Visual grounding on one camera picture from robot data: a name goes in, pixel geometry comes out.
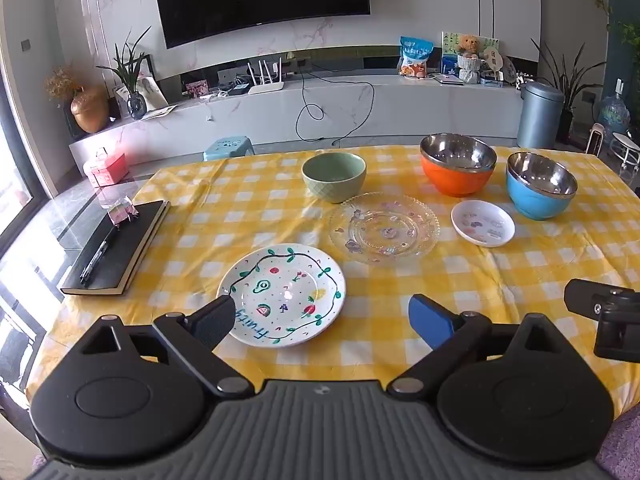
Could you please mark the black notebook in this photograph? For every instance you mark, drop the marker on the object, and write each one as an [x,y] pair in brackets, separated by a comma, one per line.
[135,240]

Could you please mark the pink storage box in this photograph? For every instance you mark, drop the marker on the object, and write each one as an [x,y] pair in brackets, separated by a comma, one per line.
[107,170]

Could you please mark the blue steel-lined bowl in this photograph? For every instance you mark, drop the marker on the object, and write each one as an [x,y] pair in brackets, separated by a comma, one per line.
[537,200]

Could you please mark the green ceramic bowl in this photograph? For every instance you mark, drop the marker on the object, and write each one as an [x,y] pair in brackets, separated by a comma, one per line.
[332,185]

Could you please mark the round paper fan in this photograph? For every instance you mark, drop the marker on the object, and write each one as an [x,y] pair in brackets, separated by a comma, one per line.
[492,57]

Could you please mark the white round stand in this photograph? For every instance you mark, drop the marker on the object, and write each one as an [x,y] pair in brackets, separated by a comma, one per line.
[627,145]

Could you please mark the orange steel-lined bowl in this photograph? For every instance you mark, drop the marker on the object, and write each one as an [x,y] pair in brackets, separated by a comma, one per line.
[452,180]

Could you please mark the leafy trailing plant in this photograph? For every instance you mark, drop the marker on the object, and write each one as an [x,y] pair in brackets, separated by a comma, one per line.
[631,40]

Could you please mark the white picture card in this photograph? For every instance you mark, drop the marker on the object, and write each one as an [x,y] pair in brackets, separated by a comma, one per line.
[152,92]

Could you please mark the tall potted plant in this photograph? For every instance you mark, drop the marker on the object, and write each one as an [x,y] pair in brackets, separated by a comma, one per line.
[570,80]

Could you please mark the white router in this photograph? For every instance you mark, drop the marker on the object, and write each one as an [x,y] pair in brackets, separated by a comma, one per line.
[266,87]

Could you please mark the green plant in glass vase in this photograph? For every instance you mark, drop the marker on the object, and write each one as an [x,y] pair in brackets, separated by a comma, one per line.
[129,67]

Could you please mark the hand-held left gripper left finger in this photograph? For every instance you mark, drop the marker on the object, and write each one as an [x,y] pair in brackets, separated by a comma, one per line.
[214,321]

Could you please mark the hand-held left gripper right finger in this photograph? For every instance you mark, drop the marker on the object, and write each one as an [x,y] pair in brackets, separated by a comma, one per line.
[430,321]

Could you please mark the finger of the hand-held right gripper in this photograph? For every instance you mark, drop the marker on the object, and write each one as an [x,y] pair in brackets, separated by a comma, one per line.
[582,297]
[620,327]

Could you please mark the pink folded paper toy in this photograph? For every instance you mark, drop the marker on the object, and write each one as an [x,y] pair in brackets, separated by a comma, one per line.
[120,211]

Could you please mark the white fruit-painted plate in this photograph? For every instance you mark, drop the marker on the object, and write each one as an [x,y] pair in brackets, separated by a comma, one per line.
[285,280]

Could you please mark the gold vase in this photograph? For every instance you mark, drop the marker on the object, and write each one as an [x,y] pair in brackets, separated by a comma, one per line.
[90,110]

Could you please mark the grey trash can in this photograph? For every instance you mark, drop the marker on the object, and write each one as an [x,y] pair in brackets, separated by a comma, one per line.
[540,115]

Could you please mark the dried flower bunch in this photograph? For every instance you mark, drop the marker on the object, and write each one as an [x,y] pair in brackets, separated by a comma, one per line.
[62,82]

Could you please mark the purple cloth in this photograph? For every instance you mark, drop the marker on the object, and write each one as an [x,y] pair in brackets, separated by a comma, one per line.
[622,450]

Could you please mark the blue water jug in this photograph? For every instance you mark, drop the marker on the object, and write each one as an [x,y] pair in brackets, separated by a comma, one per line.
[614,115]

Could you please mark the black pen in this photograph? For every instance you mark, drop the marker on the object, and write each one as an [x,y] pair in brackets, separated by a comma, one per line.
[97,257]

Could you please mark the yellow checked tablecloth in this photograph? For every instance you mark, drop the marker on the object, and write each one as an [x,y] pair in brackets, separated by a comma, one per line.
[250,210]

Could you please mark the light blue plastic stool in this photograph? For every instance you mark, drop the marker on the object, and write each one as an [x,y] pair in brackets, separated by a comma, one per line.
[229,147]

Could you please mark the clear glass plate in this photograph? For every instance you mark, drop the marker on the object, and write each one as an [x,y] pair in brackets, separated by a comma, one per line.
[385,230]

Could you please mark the green painting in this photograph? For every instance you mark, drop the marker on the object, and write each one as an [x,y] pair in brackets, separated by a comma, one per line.
[450,45]

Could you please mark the open book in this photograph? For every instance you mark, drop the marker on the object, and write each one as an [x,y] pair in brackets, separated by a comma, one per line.
[159,112]

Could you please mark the pink and white small heater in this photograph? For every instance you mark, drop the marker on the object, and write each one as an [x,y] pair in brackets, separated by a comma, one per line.
[595,140]

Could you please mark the blue snack bag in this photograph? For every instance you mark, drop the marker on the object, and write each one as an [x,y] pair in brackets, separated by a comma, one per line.
[414,57]

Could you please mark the small white sticker plate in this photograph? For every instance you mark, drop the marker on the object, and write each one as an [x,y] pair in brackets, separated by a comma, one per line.
[482,225]

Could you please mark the pink photo frame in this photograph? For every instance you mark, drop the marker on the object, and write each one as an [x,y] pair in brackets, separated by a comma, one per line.
[197,89]

